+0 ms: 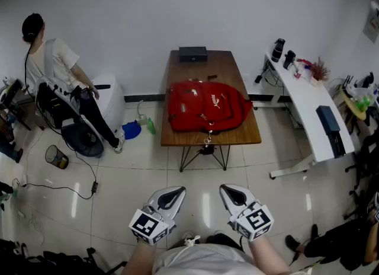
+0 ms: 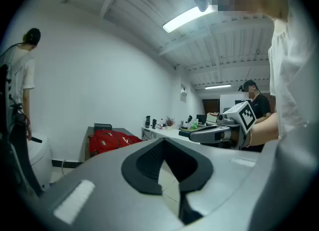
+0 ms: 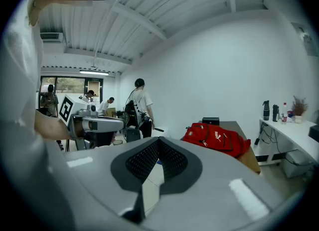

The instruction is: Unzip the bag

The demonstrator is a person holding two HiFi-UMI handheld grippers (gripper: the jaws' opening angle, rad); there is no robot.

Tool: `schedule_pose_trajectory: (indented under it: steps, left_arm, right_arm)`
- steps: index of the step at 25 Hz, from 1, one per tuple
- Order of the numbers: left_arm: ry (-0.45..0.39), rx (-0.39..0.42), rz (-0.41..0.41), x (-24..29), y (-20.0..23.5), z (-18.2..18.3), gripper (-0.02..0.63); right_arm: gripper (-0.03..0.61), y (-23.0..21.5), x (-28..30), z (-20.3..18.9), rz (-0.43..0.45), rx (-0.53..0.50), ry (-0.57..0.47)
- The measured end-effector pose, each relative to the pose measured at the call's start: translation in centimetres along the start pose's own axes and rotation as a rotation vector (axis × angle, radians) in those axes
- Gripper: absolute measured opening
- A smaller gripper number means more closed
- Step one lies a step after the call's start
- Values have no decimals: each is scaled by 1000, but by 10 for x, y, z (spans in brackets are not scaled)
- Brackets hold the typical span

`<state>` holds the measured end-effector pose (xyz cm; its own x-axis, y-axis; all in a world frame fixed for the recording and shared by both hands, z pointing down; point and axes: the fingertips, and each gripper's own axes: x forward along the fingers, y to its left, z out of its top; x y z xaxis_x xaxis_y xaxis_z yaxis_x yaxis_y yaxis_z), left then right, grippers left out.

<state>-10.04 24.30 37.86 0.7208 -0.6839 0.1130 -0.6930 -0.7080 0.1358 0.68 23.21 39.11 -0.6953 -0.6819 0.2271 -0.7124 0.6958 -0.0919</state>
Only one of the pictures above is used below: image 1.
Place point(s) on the person's right forearm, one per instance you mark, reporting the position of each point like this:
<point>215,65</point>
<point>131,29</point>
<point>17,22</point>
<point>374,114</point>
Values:
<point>265,254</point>

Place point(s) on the green bottle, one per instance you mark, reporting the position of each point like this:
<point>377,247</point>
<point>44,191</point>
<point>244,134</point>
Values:
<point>151,127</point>

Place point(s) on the wooden table with metal legs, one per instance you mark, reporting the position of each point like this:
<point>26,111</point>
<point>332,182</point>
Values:
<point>220,66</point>

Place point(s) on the black case with lock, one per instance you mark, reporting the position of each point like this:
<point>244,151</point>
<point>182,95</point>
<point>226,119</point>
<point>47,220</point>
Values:
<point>192,54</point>

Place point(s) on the person's left forearm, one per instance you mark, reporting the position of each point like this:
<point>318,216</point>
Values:
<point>139,257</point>

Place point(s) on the black plush charm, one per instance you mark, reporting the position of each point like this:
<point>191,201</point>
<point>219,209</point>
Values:
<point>206,150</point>

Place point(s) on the blue dustpan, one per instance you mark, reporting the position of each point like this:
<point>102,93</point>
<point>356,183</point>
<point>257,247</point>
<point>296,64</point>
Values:
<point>131,131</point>

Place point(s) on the black flat box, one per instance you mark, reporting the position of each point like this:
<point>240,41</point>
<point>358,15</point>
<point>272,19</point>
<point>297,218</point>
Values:
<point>337,145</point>

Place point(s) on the black flask bottle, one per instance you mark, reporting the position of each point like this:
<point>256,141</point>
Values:
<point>278,51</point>

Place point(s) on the pile of black chair bases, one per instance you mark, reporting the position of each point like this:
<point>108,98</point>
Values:
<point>35,260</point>

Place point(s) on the white rounded appliance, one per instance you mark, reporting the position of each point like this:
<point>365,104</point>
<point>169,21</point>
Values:
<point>114,105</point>

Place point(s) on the black office chairs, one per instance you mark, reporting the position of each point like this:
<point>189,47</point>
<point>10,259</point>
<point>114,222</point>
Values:
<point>367,161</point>

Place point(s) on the pink and red small items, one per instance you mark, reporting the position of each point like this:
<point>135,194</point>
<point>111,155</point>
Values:
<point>303,66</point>

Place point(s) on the black camera gimbal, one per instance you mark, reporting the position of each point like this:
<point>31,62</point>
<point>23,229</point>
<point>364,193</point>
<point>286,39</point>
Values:
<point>289,59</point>

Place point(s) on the person's white shirt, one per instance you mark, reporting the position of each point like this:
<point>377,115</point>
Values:
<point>204,262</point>

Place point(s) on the round wooden side table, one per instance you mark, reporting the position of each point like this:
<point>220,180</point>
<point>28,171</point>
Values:
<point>353,108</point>

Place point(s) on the person's black trousers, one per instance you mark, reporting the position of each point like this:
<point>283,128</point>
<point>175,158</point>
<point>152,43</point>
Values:
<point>222,239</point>

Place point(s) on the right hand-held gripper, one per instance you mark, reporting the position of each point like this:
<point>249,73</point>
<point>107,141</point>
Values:
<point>254,222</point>

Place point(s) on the dried flower bouquet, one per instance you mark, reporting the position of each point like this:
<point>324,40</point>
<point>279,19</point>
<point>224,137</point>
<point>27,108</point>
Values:
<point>319,72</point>

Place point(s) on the wall poster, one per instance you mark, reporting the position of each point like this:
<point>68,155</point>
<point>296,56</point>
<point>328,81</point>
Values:
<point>372,25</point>

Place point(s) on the white curved desk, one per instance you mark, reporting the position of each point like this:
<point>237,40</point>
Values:
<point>308,102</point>

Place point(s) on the red backpack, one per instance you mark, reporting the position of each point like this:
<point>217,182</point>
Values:
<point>201,108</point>

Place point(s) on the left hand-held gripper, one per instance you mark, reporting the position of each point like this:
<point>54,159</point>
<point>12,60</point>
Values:
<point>148,225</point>

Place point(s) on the black mesh wastebasket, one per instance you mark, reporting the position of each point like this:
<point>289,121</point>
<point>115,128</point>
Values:
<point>56,157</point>

